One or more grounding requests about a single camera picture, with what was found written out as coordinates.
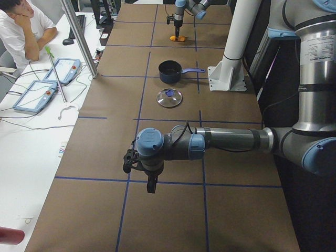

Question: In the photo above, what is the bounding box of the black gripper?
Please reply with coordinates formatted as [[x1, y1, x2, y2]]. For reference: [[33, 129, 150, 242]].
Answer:
[[174, 19, 182, 38], [145, 169, 163, 194]]

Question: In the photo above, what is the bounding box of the yellow toy corn cob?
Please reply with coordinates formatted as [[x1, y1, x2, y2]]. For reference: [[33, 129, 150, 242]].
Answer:
[[170, 35, 186, 42]]

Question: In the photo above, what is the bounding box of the dark blue saucepan purple handle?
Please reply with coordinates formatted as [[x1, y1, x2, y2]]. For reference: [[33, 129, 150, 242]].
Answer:
[[158, 60, 205, 84]]

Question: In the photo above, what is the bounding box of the glass pot lid purple knob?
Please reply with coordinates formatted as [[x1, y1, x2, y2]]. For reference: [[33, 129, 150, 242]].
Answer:
[[156, 88, 183, 108]]

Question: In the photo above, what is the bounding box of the black monitor stand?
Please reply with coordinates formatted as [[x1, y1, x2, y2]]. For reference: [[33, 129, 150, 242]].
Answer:
[[90, 0, 118, 29]]

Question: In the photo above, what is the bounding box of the black keyboard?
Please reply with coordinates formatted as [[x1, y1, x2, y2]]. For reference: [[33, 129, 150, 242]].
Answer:
[[68, 14, 86, 39]]

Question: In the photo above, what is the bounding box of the black computer mouse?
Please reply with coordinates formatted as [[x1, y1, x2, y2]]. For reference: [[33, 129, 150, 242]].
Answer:
[[62, 38, 74, 46]]

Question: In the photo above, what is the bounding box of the far blue teach pendant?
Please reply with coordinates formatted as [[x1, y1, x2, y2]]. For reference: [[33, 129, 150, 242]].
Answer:
[[54, 58, 81, 86]]

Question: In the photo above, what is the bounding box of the blue teach pendant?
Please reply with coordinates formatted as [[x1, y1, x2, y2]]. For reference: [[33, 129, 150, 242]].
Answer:
[[13, 80, 58, 114], [54, 58, 81, 86]]

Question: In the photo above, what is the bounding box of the thin metal rod green tip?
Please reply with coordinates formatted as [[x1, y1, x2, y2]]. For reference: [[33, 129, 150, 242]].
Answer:
[[45, 46, 68, 103]]

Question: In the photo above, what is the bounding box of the near blue teach pendant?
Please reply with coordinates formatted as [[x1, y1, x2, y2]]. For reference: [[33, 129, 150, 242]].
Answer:
[[13, 80, 58, 114]]

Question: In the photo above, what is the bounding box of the red cylinder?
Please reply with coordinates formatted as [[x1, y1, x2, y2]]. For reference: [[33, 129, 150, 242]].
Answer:
[[0, 227, 25, 245]]

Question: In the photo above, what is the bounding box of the person in white shirt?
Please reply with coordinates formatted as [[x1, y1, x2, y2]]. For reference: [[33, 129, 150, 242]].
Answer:
[[1, 1, 57, 71]]

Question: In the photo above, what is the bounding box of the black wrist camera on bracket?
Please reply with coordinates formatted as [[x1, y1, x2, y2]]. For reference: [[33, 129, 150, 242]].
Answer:
[[166, 15, 174, 25]]

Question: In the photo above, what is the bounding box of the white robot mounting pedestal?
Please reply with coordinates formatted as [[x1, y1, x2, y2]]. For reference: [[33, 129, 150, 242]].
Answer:
[[208, 0, 261, 92]]

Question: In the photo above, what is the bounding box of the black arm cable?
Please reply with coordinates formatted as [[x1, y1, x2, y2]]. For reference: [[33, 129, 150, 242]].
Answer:
[[169, 120, 194, 146]]

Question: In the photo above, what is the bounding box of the silver aluminium frame post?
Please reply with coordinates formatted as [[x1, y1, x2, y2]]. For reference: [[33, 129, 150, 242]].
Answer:
[[60, 0, 98, 79]]

